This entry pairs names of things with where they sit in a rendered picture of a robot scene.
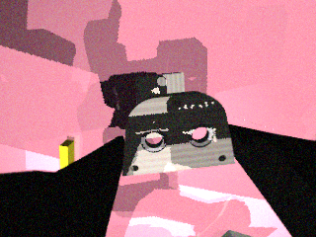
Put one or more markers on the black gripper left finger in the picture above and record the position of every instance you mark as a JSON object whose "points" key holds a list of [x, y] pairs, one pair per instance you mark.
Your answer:
{"points": [[74, 201]]}

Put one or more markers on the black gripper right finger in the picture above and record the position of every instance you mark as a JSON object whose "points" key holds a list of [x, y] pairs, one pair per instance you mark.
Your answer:
{"points": [[283, 168]]}

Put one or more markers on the yellow rectangular block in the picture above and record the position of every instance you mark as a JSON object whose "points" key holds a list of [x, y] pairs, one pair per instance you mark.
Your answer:
{"points": [[66, 152]]}

